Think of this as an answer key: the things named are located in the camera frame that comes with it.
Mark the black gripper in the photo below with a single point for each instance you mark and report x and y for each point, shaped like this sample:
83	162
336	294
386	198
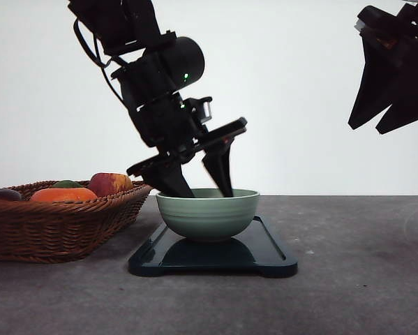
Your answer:
383	81
167	125

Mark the light green bowl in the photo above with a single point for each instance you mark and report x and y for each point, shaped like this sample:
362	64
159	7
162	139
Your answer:
208	217

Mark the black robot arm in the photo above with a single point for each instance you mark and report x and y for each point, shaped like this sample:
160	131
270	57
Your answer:
153	68

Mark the brown wicker basket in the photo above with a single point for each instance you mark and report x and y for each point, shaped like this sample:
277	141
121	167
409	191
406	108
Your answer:
63	221

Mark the red apple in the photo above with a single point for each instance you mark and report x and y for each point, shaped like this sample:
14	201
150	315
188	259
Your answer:
103	184

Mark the dark rectangular tray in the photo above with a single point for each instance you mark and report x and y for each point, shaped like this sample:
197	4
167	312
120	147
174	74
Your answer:
257	249

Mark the dark green fruit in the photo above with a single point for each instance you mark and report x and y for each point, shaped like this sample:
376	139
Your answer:
66	184

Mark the orange tangerine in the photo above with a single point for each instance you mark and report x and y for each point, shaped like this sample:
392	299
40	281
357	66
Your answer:
63	195

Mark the dark purple fruit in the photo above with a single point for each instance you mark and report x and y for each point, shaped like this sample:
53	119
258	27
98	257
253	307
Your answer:
9	194

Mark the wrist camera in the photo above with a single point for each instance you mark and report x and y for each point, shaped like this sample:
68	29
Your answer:
199	107

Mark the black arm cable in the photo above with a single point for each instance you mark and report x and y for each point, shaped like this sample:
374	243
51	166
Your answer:
98	59

